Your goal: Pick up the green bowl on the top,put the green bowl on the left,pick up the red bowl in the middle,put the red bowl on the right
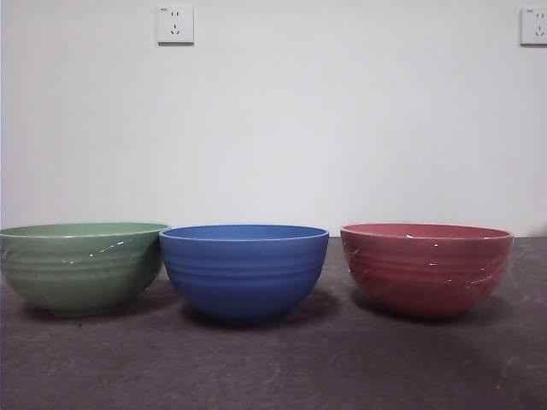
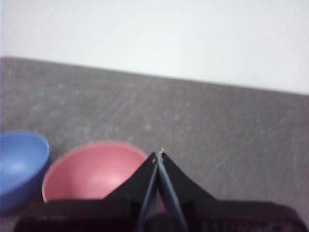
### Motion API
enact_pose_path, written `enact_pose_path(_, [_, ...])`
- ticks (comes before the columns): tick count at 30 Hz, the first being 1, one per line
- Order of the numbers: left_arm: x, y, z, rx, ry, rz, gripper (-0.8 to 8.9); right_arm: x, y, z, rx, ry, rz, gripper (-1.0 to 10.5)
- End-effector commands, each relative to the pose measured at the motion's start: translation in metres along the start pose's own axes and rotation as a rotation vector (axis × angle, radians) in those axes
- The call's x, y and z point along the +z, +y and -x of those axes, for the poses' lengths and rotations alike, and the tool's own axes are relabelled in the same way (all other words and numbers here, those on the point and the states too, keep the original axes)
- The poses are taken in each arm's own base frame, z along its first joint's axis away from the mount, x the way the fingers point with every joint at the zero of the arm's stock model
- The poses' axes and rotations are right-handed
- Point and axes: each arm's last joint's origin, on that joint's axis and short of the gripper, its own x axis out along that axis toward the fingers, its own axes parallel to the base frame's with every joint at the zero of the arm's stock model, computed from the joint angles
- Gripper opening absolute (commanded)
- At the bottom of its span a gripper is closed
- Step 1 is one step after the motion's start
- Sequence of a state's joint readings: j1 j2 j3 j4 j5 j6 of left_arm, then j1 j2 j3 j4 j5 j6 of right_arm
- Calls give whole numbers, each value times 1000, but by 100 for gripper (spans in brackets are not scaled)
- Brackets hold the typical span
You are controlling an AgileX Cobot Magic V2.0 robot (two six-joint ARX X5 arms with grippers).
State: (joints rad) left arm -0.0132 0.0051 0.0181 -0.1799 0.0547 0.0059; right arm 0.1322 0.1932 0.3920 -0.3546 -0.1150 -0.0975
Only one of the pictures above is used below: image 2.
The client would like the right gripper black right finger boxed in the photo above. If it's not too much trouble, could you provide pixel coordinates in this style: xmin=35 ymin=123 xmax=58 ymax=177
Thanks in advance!
xmin=158 ymin=147 xmax=218 ymax=232

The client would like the red bowl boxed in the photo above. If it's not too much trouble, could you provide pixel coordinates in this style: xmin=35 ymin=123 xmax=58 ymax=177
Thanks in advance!
xmin=41 ymin=140 xmax=149 ymax=204

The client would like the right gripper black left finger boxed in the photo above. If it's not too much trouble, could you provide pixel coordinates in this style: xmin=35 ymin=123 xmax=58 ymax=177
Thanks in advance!
xmin=103 ymin=151 xmax=160 ymax=232

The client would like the blue ribbed bowl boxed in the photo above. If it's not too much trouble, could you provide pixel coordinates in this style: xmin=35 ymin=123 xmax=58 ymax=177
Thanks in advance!
xmin=0 ymin=130 xmax=51 ymax=214

